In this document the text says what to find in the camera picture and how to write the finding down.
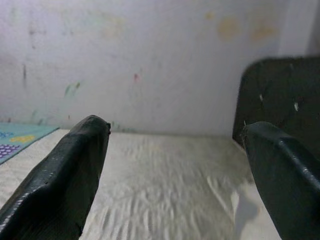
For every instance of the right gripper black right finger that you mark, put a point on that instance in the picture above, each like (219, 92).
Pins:
(287, 175)

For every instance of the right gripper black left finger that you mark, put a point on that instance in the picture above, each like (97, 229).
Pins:
(57, 180)

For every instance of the teal mat with colourful shapes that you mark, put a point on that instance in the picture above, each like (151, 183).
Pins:
(17, 140)

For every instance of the dark tufted headboard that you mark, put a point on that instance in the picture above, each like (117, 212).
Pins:
(280, 95)

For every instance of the white quilted mattress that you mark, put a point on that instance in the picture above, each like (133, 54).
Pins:
(162, 187)

